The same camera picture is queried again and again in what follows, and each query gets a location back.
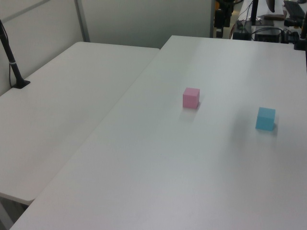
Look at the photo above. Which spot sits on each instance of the white adjacent table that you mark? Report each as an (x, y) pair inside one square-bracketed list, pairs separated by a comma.
[(60, 107)]

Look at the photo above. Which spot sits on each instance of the black background equipment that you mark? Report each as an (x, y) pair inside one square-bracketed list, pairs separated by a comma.
[(218, 19)]

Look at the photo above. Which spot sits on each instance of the brown flat object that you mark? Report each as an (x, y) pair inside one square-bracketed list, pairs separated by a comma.
[(275, 17)]

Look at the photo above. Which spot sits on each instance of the black electronics box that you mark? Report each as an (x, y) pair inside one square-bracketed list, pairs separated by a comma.
[(266, 37)]

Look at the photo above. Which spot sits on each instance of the pink cube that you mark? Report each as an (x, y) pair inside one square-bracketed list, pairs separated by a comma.
[(190, 99)]

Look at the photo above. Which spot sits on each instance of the black keyboard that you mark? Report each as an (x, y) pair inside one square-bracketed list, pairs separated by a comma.
[(293, 8)]

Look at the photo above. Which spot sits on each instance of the white background desk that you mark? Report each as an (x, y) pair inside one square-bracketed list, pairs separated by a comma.
[(244, 12)]

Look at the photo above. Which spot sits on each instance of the black camera pole with base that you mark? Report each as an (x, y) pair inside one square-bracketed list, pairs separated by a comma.
[(14, 69)]

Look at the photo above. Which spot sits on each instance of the black monitor stand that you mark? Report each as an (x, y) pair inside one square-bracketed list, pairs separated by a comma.
[(254, 12)]

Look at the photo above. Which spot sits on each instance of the grey metal partition post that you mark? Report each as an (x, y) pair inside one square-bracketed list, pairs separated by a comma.
[(82, 24), (212, 19)]

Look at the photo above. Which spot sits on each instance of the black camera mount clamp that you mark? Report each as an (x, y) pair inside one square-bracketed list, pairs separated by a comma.
[(299, 44)]

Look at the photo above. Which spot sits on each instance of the blue cube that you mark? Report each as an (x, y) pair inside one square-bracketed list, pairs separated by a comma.
[(263, 119)]

